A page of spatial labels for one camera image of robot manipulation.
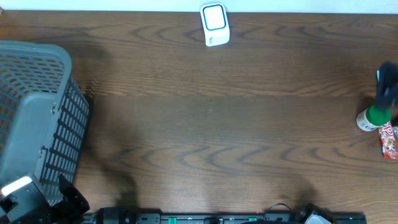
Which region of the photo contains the green lid jar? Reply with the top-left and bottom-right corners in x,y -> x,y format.
356,105 -> 392,132

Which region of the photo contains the red snack bar wrapper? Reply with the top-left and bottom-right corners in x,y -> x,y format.
378,121 -> 397,160

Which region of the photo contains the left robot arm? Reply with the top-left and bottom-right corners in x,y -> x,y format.
1,174 -> 136,224

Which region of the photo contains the white barcode scanner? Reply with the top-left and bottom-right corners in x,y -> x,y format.
200,2 -> 230,47

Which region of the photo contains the grey plastic basket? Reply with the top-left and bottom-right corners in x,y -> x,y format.
1,40 -> 90,205

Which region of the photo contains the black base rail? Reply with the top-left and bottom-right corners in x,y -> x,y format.
82,213 -> 367,224

